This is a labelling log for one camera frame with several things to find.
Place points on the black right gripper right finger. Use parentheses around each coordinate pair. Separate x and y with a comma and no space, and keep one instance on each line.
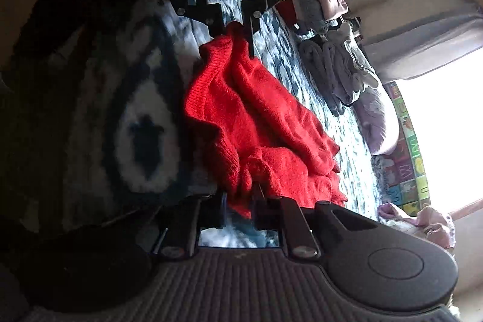
(283,214)

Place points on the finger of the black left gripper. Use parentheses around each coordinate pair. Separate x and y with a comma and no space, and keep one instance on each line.
(211,20)
(252,25)

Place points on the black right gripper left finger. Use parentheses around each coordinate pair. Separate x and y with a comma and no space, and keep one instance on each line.
(174,231)

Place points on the red knit sweater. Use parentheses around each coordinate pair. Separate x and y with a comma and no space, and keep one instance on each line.
(253,132)

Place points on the stack of folded clothes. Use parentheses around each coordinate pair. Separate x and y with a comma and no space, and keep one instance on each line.
(339,67)

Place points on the blue white patterned bedspread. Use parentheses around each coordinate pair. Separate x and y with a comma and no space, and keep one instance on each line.
(128,141)

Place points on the colourful alphabet play mat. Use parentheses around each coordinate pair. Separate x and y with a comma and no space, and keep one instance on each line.
(402,176)

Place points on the lavender pillow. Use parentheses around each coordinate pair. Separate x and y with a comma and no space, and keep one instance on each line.
(378,120)

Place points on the white pink crumpled comforter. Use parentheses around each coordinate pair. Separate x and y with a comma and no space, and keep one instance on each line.
(428,224)

